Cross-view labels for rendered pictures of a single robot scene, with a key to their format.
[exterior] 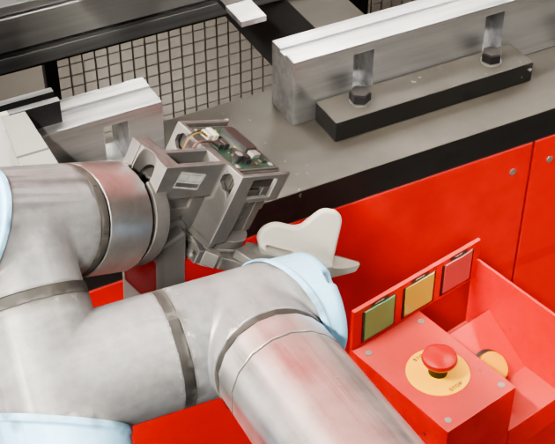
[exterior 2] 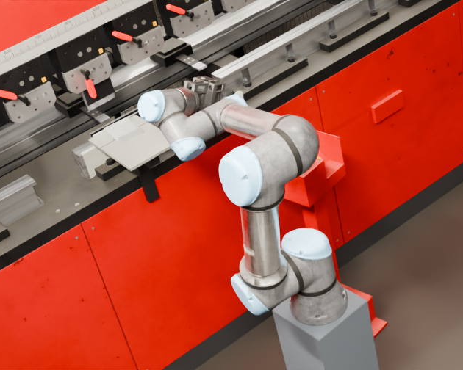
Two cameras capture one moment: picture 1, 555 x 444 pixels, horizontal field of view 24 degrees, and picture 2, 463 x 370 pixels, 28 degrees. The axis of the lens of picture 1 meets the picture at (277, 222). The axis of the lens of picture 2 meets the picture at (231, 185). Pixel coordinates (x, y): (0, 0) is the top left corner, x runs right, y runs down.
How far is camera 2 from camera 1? 1.58 m
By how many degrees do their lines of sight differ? 6
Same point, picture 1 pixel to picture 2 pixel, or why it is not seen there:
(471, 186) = (297, 107)
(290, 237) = not seen: hidden behind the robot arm
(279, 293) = (229, 101)
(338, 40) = (234, 67)
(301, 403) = (239, 113)
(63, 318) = (181, 117)
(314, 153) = not seen: hidden behind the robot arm
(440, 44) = (271, 60)
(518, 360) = (326, 158)
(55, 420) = (187, 139)
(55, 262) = (176, 106)
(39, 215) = (170, 97)
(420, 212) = not seen: hidden behind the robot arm
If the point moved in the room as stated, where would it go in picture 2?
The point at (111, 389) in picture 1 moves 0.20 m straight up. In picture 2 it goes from (197, 131) to (177, 59)
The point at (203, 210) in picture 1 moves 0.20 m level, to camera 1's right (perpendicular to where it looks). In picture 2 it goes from (206, 97) to (279, 77)
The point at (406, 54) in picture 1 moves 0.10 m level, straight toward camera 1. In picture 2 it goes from (260, 66) to (261, 80)
